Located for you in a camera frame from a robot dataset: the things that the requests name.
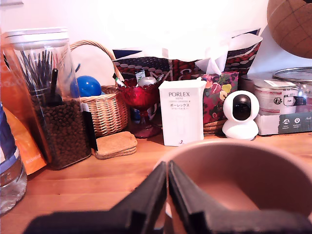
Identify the white jar lid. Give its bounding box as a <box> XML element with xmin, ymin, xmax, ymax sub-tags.
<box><xmin>4</xmin><ymin>27</ymin><xmax>70</xmax><ymax>51</ymax></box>

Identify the pink ceramic bowl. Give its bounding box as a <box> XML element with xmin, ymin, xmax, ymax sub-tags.
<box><xmin>155</xmin><ymin>138</ymin><xmax>312</xmax><ymax>221</ymax></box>

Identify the woven round trivet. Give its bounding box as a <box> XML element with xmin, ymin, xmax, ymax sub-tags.
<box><xmin>203</xmin><ymin>118</ymin><xmax>228</xmax><ymax>136</ymax></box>

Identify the white Porlex grinder box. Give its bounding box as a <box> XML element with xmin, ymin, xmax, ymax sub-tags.
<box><xmin>158</xmin><ymin>77</ymin><xmax>207</xmax><ymax>147</ymax></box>

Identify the red glass goblet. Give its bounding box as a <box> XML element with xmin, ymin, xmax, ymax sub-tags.
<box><xmin>117</xmin><ymin>78</ymin><xmax>162</xmax><ymax>139</ymax></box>

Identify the clear jar with coffee beans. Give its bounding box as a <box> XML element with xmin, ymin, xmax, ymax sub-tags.
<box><xmin>5</xmin><ymin>41</ymin><xmax>93</xmax><ymax>170</ymax></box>

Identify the floral tissue box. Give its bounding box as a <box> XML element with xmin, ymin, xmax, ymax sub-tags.
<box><xmin>195</xmin><ymin>52</ymin><xmax>239</xmax><ymax>125</ymax></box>

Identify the silver round capsule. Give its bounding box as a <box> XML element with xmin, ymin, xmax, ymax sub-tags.
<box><xmin>137</xmin><ymin>77</ymin><xmax>158</xmax><ymax>87</ymax></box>

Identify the grey printed cardboard box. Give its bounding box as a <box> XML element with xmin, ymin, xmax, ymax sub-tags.
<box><xmin>254</xmin><ymin>112</ymin><xmax>312</xmax><ymax>136</ymax></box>

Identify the blue plastic ball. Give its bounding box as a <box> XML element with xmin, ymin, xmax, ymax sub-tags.
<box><xmin>70</xmin><ymin>75</ymin><xmax>102</xmax><ymax>98</ymax></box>

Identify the patterned red paper bag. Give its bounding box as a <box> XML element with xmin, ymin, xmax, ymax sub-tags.
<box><xmin>112</xmin><ymin>28</ymin><xmax>263</xmax><ymax>81</ymax></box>

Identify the clear plastic water bottle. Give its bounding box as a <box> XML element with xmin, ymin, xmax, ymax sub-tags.
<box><xmin>0</xmin><ymin>102</ymin><xmax>28</xmax><ymax>215</ymax></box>

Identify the orange paper bag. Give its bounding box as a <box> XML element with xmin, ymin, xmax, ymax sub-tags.
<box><xmin>0</xmin><ymin>46</ymin><xmax>52</xmax><ymax>176</ymax></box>

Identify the black plastic scoop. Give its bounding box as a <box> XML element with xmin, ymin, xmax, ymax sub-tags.
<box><xmin>46</xmin><ymin>68</ymin><xmax>63</xmax><ymax>107</ymax></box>

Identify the cork globe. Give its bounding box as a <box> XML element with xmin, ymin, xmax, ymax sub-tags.
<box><xmin>267</xmin><ymin>0</ymin><xmax>312</xmax><ymax>59</ymax></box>

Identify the white security camera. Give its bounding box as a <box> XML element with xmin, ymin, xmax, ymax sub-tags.
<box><xmin>221</xmin><ymin>90</ymin><xmax>261</xmax><ymax>141</ymax></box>

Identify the wicker basket with handle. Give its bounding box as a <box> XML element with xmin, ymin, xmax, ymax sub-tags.
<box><xmin>69</xmin><ymin>40</ymin><xmax>130</xmax><ymax>138</ymax></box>

